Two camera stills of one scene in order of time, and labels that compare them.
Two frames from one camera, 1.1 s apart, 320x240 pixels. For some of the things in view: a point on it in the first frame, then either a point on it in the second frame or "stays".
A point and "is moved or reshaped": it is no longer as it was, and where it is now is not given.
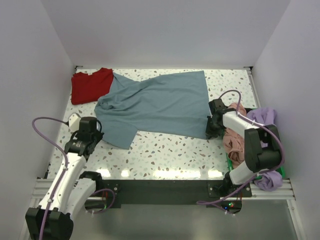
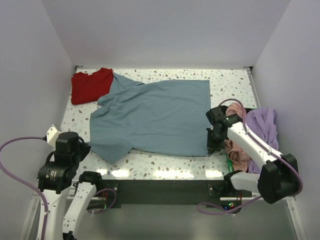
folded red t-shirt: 88,88 stays
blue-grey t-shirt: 174,105 is moved or reshaped
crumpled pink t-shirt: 234,143 stays
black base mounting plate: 216,194 stays
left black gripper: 99,136 → 86,149
